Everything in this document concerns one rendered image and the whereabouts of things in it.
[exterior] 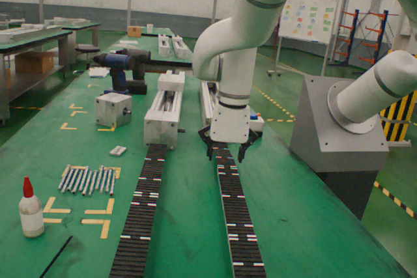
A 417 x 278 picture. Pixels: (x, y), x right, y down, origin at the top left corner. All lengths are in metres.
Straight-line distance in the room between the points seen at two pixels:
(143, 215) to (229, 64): 0.40
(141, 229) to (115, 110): 0.59
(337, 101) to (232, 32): 0.51
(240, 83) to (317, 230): 0.38
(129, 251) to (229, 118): 0.42
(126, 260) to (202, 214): 0.22
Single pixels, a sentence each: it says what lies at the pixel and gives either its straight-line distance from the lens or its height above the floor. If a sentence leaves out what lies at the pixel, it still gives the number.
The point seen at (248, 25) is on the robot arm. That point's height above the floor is 1.17.
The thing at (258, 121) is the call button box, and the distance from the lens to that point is 1.12.
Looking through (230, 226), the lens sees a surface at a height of 0.81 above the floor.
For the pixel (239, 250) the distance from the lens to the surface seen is 0.55.
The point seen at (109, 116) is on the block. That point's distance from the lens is 1.11.
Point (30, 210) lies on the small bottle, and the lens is 0.61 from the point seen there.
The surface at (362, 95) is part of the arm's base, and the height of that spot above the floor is 1.02.
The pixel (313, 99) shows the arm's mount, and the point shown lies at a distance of 1.00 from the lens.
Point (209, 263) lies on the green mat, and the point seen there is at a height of 0.78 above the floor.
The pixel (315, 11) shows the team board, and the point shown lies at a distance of 6.76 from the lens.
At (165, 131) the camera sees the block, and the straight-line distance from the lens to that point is 0.93.
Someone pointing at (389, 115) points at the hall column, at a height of 0.37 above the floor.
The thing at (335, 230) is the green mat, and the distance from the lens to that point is 0.73.
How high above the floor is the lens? 1.18
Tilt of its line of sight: 19 degrees down
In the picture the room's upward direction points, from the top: 7 degrees clockwise
